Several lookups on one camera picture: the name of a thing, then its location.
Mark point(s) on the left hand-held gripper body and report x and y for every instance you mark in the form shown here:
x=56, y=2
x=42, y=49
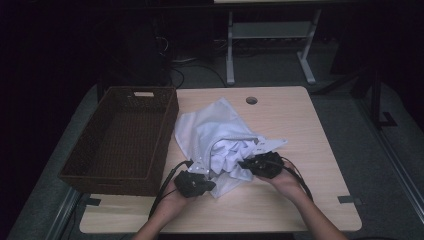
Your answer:
x=191, y=183

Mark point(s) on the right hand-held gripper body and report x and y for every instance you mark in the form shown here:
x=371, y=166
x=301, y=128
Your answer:
x=266, y=165

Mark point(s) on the light blue cloth garment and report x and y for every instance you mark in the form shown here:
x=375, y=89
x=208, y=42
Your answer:
x=231, y=156

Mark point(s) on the white mesh laundry bag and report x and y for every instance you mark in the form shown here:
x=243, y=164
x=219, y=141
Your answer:
x=206, y=126

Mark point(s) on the dark brown woven basket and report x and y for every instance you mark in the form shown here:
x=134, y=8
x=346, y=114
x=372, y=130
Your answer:
x=130, y=106

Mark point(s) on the person's left hand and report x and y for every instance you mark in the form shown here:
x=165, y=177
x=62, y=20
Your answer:
x=175, y=200

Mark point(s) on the person's right hand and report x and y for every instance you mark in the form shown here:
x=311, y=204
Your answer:
x=286, y=183

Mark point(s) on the dark tape strip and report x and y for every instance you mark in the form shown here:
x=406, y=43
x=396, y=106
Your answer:
x=348, y=200
x=94, y=201

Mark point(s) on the black metal stand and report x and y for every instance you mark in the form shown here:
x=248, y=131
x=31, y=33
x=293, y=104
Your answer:
x=376, y=100

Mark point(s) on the metal floor rail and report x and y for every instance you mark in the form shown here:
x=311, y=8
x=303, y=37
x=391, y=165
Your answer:
x=393, y=160
x=61, y=216

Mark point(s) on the white metal desk frame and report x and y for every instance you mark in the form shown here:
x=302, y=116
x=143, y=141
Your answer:
x=270, y=30

